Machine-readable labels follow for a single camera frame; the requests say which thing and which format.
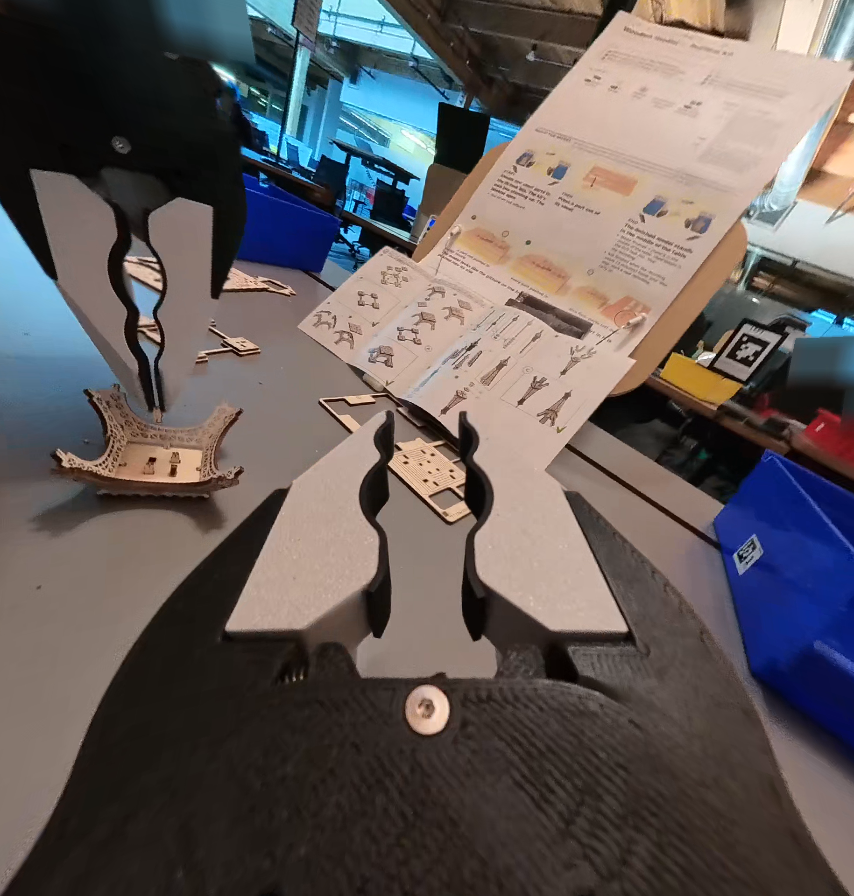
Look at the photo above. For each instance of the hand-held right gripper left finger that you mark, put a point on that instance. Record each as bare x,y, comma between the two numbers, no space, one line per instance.
308,560

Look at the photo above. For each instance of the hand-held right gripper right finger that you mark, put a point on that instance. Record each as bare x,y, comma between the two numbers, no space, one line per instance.
546,560

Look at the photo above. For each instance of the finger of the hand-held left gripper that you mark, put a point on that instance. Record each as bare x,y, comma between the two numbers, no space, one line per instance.
188,280
83,259

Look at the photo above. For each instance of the wooden lattice tower base model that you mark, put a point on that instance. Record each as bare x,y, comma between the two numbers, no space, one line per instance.
129,451

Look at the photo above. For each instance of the grey desk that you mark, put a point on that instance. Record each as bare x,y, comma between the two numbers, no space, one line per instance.
62,595

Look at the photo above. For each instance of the wooden lattice puzzle pieces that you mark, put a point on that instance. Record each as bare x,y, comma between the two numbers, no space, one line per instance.
251,283

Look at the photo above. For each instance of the wooden puzzle sheet slotted panel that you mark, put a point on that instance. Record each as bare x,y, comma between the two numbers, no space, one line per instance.
407,465

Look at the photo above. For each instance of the marker pen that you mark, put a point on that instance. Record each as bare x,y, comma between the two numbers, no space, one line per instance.
372,381

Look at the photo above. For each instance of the yellow pad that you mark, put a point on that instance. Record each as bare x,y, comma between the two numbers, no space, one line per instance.
700,378

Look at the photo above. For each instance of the folded instruction booklet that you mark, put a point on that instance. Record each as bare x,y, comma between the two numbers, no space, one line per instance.
427,329

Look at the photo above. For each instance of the background work table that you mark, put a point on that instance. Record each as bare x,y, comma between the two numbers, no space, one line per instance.
756,427

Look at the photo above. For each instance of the white pin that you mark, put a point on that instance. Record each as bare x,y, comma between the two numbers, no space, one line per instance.
633,320
455,232

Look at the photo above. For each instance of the blue plastic bin with tag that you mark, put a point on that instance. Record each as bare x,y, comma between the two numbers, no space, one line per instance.
805,560

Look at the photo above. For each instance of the black white marker tag stand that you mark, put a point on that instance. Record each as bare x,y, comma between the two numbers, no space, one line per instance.
749,350

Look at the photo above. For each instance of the rounded brown backing board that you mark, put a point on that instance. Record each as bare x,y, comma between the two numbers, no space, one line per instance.
700,308

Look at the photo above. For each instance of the black monitor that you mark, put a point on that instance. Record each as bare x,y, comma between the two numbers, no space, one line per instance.
462,136

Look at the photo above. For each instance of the red object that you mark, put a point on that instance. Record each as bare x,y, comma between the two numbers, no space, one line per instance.
836,430

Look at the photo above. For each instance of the large printed instruction sheet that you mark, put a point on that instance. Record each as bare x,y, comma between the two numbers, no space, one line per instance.
644,140

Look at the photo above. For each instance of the wooden frame scrap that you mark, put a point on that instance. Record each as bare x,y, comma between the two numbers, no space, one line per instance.
241,344

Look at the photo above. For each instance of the silver ventilation duct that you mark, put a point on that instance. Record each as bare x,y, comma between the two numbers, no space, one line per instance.
819,105

